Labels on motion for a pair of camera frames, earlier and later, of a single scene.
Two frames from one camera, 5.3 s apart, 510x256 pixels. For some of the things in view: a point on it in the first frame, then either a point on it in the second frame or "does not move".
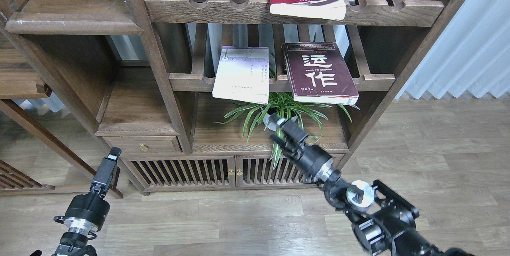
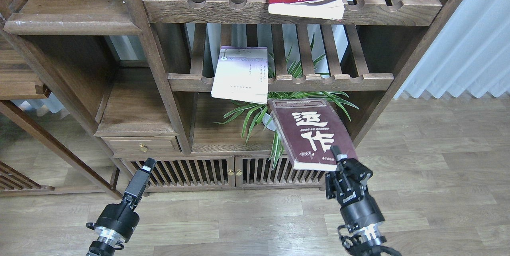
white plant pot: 271,124 does not move
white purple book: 242,74 does not move
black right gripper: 312,161 -> 347,185
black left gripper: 88,211 -> 120,218
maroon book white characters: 318,73 -> 309,127
